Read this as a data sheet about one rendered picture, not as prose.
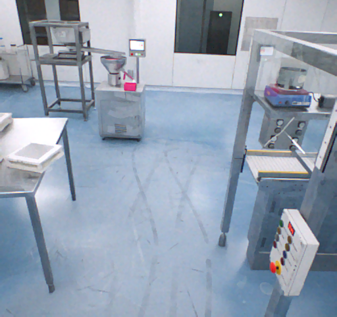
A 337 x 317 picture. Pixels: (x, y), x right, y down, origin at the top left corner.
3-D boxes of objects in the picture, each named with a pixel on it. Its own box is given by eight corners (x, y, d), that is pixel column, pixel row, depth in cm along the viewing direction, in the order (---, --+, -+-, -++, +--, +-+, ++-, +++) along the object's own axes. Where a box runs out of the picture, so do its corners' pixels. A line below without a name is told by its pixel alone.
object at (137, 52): (129, 84, 404) (128, 38, 375) (130, 82, 413) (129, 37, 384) (145, 85, 404) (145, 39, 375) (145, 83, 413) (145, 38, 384)
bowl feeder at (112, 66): (99, 87, 385) (97, 58, 368) (104, 80, 417) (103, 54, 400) (134, 88, 385) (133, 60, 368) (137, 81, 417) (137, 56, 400)
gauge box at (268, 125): (263, 148, 158) (270, 116, 149) (257, 141, 167) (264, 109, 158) (301, 150, 159) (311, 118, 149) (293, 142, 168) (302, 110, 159)
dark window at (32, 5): (24, 44, 618) (12, -13, 566) (24, 44, 619) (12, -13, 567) (83, 47, 617) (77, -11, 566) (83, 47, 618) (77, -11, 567)
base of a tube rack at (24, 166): (6, 167, 173) (5, 163, 171) (32, 149, 194) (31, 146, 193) (41, 173, 168) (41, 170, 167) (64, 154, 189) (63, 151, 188)
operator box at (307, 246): (284, 296, 100) (303, 243, 88) (268, 258, 115) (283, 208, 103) (300, 296, 100) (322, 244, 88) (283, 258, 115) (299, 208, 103)
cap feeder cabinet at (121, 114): (99, 141, 406) (94, 89, 371) (107, 125, 457) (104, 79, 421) (141, 143, 406) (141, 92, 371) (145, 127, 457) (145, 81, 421)
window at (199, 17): (174, 52, 618) (176, -7, 564) (174, 52, 619) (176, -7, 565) (235, 55, 618) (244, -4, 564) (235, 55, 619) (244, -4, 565)
